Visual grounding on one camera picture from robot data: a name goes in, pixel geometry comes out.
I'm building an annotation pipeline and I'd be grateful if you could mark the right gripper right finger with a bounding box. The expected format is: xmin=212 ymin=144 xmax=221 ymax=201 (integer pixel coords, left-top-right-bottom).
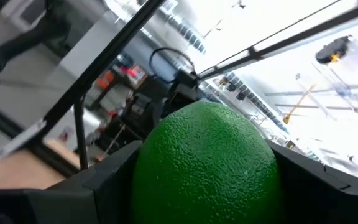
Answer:
xmin=265 ymin=139 xmax=358 ymax=224

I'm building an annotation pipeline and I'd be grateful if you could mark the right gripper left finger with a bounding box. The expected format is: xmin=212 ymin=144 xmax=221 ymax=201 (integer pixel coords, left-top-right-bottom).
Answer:
xmin=0 ymin=139 xmax=145 ymax=224

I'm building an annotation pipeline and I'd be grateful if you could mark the green lime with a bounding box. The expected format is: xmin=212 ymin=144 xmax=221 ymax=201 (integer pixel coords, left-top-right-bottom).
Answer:
xmin=131 ymin=101 xmax=283 ymax=224

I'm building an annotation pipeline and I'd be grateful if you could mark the black shelf unit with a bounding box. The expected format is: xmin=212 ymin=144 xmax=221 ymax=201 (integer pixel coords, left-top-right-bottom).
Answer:
xmin=85 ymin=62 xmax=173 ymax=156

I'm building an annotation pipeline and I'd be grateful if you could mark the framed picture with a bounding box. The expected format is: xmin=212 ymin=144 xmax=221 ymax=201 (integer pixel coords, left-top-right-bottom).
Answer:
xmin=126 ymin=63 xmax=149 ymax=88

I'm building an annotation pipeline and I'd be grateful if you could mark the silver metal bracket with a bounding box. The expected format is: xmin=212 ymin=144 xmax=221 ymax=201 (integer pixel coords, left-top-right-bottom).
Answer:
xmin=0 ymin=119 xmax=48 ymax=159

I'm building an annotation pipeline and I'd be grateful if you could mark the black ceiling cord reel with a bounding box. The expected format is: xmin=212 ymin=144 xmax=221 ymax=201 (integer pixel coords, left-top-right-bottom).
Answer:
xmin=314 ymin=35 xmax=354 ymax=65

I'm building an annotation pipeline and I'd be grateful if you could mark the black metal table frame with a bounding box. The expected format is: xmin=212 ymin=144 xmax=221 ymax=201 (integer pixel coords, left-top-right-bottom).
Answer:
xmin=0 ymin=0 xmax=167 ymax=178

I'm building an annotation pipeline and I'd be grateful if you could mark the black looped camera cable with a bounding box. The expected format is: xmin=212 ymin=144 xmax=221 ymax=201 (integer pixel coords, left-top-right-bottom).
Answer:
xmin=149 ymin=47 xmax=196 ymax=84

